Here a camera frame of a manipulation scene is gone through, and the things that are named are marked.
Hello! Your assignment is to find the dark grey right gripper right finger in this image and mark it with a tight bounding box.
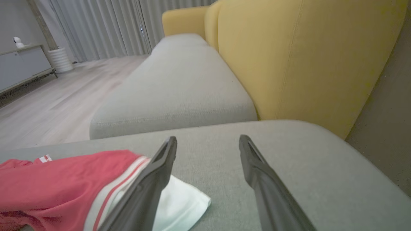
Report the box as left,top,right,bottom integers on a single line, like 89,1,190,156
239,135,317,231

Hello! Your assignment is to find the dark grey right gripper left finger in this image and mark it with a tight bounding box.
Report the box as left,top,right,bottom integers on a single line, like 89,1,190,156
98,136,178,231

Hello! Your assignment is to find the red jersey with white panel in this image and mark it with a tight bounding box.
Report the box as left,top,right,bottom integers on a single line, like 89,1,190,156
0,150,211,231

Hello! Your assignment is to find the large grey sofa seat cushion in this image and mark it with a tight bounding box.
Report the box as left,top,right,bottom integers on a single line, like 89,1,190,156
0,120,411,231

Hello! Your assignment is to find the small grey sofa seat cushion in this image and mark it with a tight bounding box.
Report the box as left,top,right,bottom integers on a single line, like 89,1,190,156
89,34,258,140

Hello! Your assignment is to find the yellow sofa backrest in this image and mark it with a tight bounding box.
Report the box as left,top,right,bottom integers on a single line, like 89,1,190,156
205,0,408,140

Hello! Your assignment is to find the white ribbed plant pot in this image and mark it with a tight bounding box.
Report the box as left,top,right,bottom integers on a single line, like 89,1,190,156
48,47,74,73

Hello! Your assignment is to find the light grey pleated curtain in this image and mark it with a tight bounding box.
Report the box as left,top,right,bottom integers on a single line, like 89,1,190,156
48,0,217,63

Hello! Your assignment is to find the grey low cabinet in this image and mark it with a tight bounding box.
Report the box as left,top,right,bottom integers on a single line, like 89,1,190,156
0,44,59,97

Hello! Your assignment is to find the yellow sofa armrest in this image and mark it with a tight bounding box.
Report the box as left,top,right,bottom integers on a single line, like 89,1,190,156
162,6,209,40

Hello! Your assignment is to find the brown wooden trunk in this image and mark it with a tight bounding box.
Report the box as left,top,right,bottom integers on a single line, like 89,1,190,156
27,0,59,51

